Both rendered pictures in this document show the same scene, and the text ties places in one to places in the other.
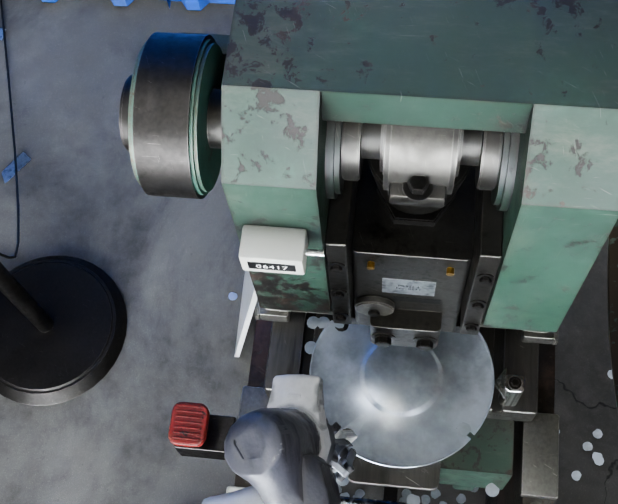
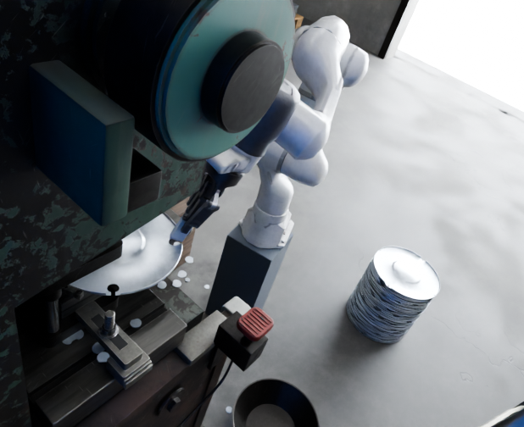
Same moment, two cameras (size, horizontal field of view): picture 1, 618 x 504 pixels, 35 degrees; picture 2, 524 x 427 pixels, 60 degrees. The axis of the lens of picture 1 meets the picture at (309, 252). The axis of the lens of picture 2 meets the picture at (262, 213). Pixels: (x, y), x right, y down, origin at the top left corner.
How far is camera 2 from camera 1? 1.31 m
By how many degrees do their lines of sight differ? 74
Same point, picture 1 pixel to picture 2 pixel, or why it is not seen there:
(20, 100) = not seen: outside the picture
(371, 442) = (164, 230)
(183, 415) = (256, 327)
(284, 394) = (227, 154)
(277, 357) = (162, 335)
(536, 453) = not seen: hidden behind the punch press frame
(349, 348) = (124, 273)
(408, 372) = not seen: hidden behind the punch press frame
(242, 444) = (288, 90)
